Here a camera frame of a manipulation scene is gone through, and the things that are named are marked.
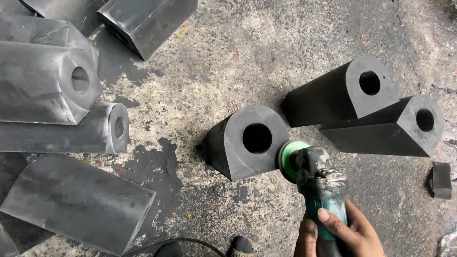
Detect grey shiny object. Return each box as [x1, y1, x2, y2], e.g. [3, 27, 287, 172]
[437, 231, 457, 257]

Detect person's right shoe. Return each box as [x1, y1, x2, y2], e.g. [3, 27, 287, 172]
[228, 236, 255, 257]

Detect teal angle grinder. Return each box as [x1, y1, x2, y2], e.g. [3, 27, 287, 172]
[277, 139, 349, 257]

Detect person's right hand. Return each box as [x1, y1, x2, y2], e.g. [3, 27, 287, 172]
[294, 198, 387, 257]

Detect black rubber block with hole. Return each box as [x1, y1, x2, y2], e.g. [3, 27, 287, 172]
[206, 104, 290, 182]
[319, 94, 445, 158]
[282, 55, 400, 128]

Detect person's shoe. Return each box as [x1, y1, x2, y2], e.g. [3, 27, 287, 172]
[228, 236, 255, 257]
[154, 242, 185, 257]

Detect pile of dusty grey rubber blocks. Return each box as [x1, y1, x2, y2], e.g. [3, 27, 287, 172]
[0, 0, 199, 257]

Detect black power cable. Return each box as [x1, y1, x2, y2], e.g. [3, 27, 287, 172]
[123, 238, 229, 257]

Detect small black rubber offcut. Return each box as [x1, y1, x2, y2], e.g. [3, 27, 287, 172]
[426, 162, 453, 200]

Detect person's left shoe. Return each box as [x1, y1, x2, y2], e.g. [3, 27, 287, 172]
[154, 242, 185, 257]

